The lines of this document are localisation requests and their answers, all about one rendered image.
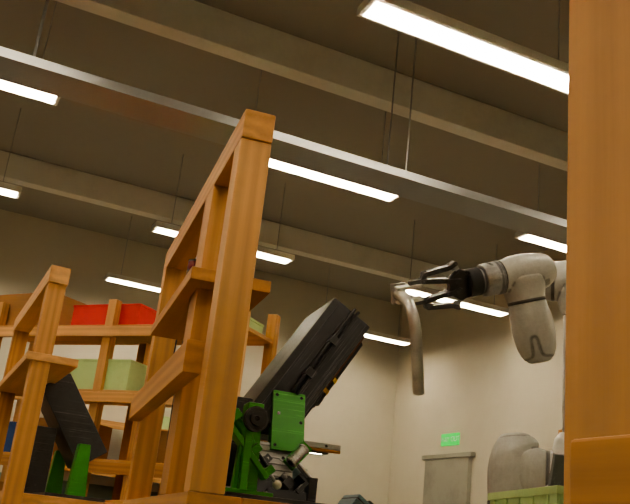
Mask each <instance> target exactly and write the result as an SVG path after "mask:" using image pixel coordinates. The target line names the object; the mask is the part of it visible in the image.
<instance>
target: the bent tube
mask: <svg viewBox="0 0 630 504"><path fill-rule="evenodd" d="M397 285H405V282H401V283H393V284H390V292H391V304H392V305H394V304H397V303H395V301H396V300H398V301H399V302H400V303H401V304H402V305H403V307H404V309H405V312H406V315H407V320H408V325H409V332H410V349H411V370H412V391H413V395H416V396H421V395H423V394H424V393H425V392H424V369H423V346H422V330H421V323H420V318H419V314H418V310H417V307H416V304H415V302H414V300H413V298H412V297H411V296H410V295H409V294H408V293H406V290H403V291H397V290H395V289H394V286H397Z"/></svg>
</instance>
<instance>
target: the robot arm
mask: <svg viewBox="0 0 630 504"><path fill-rule="evenodd" d="M449 270H452V271H453V270H455V271H454V272H453V273H452V274H451V275H450V276H449V277H438V278H427V277H428V276H432V275H435V274H439V273H442V272H446V271H449ZM420 274H421V275H420V277H419V278H418V279H414V280H409V281H408V284H406V285H399V286H394V289H395V290H397V291H403V290H409V289H415V288H421V287H423V284H447V289H445V290H443V291H441V292H438V293H435V294H432V295H429V296H426V297H422V296H420V295H419V296H415V297H412V298H413V300H414V302H415V304H416V306H417V305H422V304H423V307H424V308H425V309H427V310H438V309H451V308H454V309H457V310H460V309H461V306H460V305H461V302H462V300H464V299H466V298H468V297H473V296H478V295H482V296H484V297H488V296H493V295H501V294H503V295H504V296H505V299H506V301H507V304H508V309H509V319H510V326H511V331H512V335H513V339H514V342H515V345H516V348H517V350H518V352H519V354H520V356H521V357H522V358H523V359H524V360H525V361H527V362H528V363H530V364H536V363H542V362H546V361H549V360H551V359H552V357H553V356H554V354H555V351H556V330H555V325H554V320H553V317H552V313H551V311H550V309H549V307H548V304H547V301H558V306H559V310H560V312H561V314H562V315H563V316H564V319H563V397H562V432H560V433H559V434H558V435H557V436H556V437H555V439H554V443H553V447H552V450H545V449H542V448H539V442H538V441H537V440H536V439H535V438H534V437H532V436H530V435H529V434H527V433H519V432H514V433H504V434H502V435H500V437H499V438H498V439H497V441H496V443H495V444H494V446H493V449H492V451H491V454H490V458H489V462H488V470H487V504H490V500H488V493H493V492H502V491H510V490H519V489H527V488H536V487H545V486H547V485H548V481H549V475H550V470H551V464H552V458H553V453H558V454H564V425H565V339H566V260H564V261H555V262H554V261H553V260H552V259H551V258H550V257H549V256H548V255H546V254H541V253H524V254H516V255H511V256H508V257H505V258H503V259H501V260H498V261H492V262H487V263H482V264H479V265H477V267H474V268H468V269H460V268H459V267H458V263H457V262H455V261H453V260H451V261H450V262H448V263H447V264H445V265H442V266H438V267H435V268H431V269H427V270H424V271H421V272H420ZM451 296H453V297H455V298H457V300H454V301H452V302H442V303H431V302H434V301H437V300H440V299H443V298H446V297H451Z"/></svg>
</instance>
